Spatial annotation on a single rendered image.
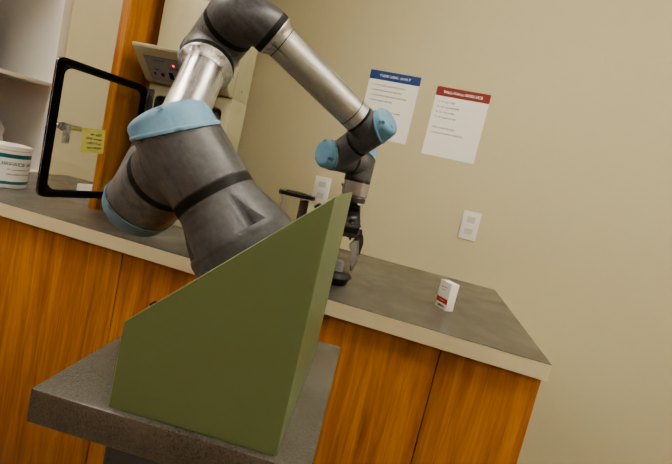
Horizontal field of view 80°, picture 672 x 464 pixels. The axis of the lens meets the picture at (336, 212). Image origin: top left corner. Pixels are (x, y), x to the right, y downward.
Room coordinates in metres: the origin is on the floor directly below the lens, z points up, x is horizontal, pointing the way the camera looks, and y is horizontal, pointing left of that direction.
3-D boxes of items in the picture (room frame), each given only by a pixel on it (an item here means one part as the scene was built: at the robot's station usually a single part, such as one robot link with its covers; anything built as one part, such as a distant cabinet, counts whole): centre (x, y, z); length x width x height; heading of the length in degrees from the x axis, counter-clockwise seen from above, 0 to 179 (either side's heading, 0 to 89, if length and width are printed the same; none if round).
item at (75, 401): (0.55, 0.11, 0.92); 0.32 x 0.32 x 0.04; 85
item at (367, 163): (1.14, -0.04, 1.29); 0.09 x 0.08 x 0.11; 136
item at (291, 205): (1.15, 0.12, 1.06); 0.11 x 0.11 x 0.21
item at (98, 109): (1.25, 0.79, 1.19); 0.30 x 0.01 x 0.40; 159
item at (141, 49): (1.32, 0.59, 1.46); 0.32 x 0.11 x 0.10; 79
